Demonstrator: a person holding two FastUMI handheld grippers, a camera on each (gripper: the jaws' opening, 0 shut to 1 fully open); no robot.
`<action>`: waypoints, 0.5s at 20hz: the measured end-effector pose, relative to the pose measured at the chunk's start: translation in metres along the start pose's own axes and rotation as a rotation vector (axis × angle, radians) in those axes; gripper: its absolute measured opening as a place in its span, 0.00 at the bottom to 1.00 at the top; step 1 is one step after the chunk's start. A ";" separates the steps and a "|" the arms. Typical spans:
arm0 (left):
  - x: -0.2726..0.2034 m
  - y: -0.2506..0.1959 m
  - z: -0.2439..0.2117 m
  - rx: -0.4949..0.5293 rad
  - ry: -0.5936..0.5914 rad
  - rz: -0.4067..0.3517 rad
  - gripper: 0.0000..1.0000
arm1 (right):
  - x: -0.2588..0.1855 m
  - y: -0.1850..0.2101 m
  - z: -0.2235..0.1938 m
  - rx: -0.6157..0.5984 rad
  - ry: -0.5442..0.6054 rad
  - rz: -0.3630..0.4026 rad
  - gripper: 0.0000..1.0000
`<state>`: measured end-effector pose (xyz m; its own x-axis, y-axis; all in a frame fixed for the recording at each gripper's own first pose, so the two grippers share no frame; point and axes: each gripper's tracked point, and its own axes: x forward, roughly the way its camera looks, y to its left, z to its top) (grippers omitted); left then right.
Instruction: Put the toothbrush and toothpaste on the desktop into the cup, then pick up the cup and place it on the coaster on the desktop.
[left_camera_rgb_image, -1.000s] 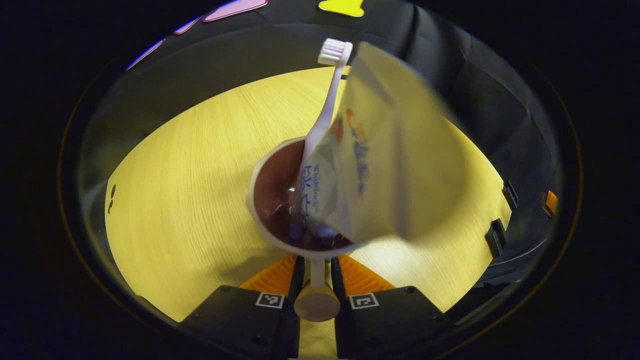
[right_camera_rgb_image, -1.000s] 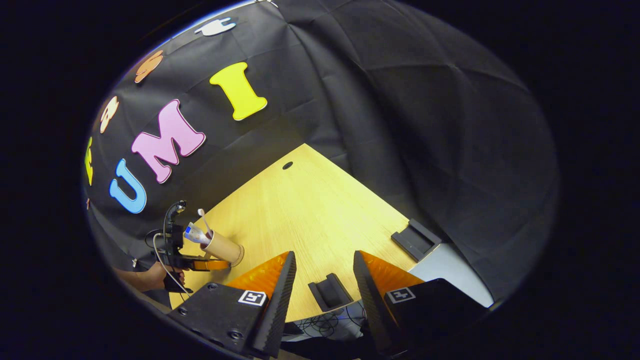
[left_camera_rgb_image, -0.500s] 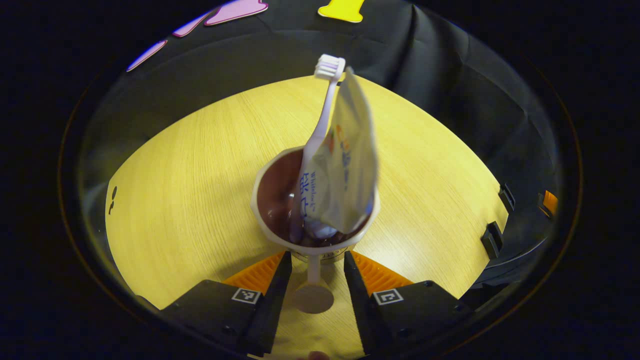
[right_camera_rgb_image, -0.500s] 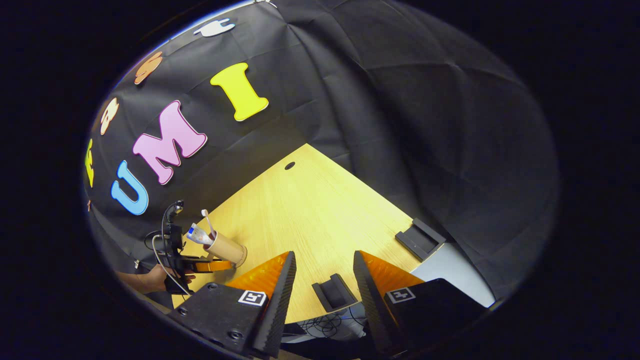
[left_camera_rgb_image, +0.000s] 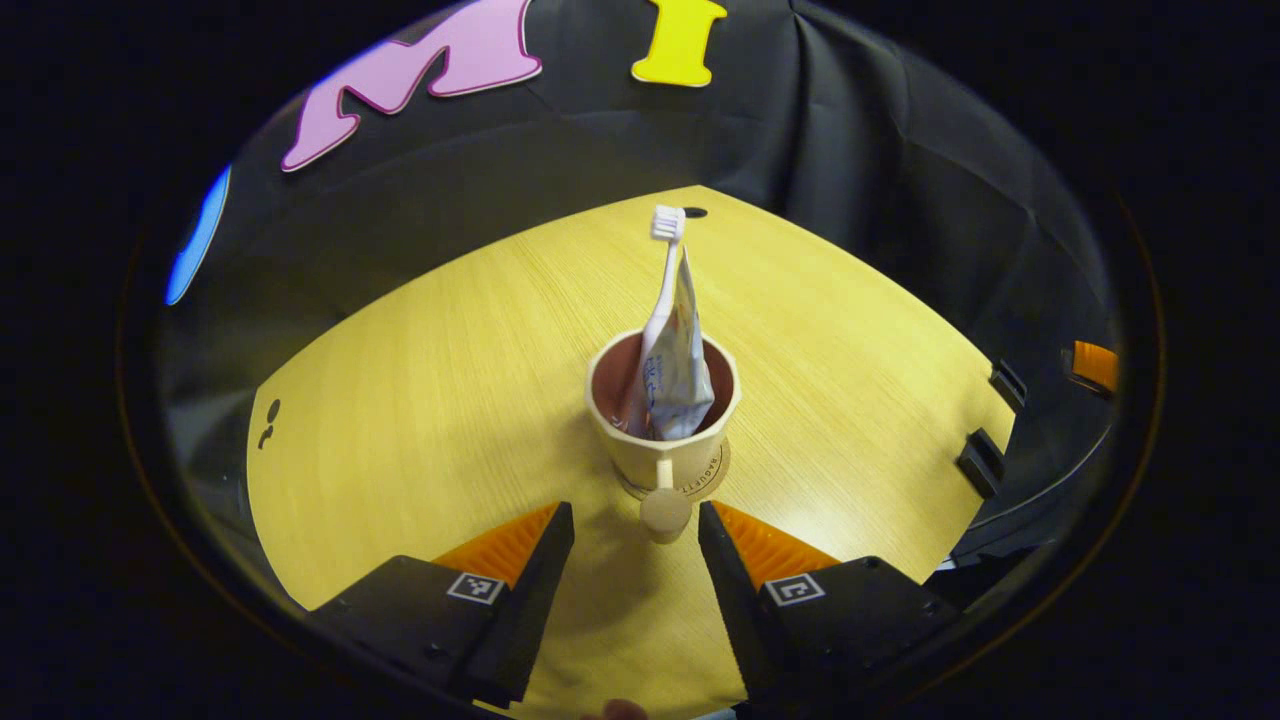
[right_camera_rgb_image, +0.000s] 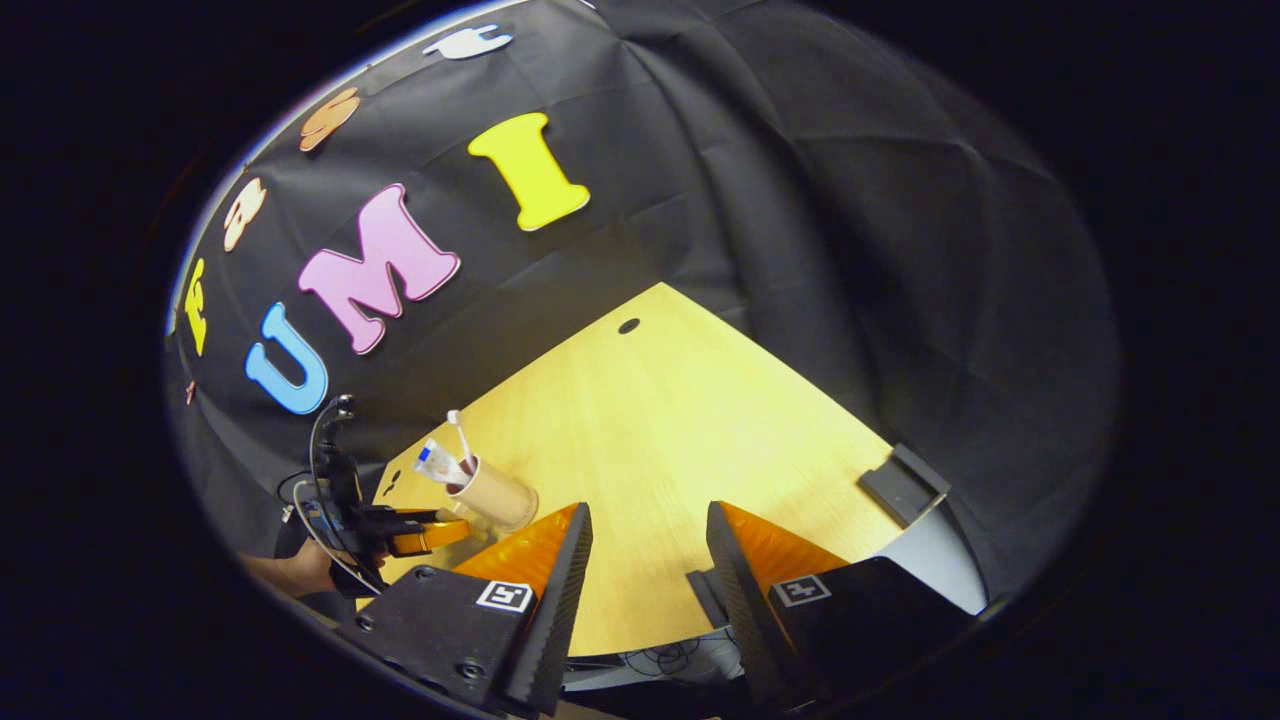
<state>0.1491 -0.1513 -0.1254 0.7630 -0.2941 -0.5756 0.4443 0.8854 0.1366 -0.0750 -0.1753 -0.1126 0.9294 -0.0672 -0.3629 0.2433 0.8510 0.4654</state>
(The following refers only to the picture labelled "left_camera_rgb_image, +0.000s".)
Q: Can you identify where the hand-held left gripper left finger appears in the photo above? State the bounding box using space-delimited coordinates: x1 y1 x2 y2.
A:
310 500 576 709

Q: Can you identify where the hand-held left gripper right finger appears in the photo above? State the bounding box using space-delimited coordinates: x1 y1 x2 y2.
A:
697 500 961 706

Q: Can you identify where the round brown coaster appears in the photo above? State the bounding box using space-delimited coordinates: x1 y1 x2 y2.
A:
615 437 733 501

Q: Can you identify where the cream cup with handle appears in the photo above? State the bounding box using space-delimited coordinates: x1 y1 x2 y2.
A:
584 328 743 546

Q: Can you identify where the white toothpaste tube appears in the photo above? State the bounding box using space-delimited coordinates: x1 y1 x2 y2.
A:
640 245 716 442

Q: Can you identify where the white toothbrush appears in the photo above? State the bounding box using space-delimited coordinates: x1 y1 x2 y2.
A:
610 205 689 431

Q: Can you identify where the wooden desktop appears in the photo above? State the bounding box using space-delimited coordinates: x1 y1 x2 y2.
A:
245 185 1019 720

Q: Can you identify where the black desk clamp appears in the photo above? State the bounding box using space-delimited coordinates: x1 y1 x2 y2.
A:
955 428 1007 499
988 360 1028 413

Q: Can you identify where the black backdrop cloth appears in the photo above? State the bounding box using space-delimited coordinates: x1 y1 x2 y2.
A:
160 0 1121 561

